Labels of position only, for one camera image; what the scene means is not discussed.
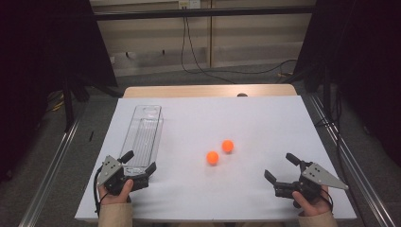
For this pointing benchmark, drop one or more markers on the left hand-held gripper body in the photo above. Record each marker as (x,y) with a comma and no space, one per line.
(113,176)

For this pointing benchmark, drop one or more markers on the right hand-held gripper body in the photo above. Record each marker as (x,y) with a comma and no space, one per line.
(310,181)

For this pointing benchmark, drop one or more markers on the clear plastic box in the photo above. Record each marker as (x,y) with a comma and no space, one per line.
(145,138)

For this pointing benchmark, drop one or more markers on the orange ball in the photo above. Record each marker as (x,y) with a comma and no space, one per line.
(227,146)
(212,157)

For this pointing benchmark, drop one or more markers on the person's left hand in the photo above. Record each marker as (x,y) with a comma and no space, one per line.
(115,199)

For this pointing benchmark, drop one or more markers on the person's right hand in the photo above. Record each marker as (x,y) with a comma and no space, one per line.
(312,206)

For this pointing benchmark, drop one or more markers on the small black floor piece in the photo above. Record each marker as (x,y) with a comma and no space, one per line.
(91,136)

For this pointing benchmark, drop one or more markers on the white table board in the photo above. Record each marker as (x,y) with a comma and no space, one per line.
(252,126)

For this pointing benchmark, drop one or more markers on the black metal stand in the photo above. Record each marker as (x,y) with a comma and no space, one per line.
(67,107)

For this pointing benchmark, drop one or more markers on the dark curtain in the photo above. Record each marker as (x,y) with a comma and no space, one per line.
(372,63)
(38,47)

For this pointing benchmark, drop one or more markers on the black horizontal bar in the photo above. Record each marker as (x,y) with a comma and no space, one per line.
(220,12)

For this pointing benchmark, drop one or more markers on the metal floor rail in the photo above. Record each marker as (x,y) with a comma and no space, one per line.
(47,183)
(375,205)

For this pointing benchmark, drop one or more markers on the white wall socket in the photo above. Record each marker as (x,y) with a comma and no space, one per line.
(189,3)

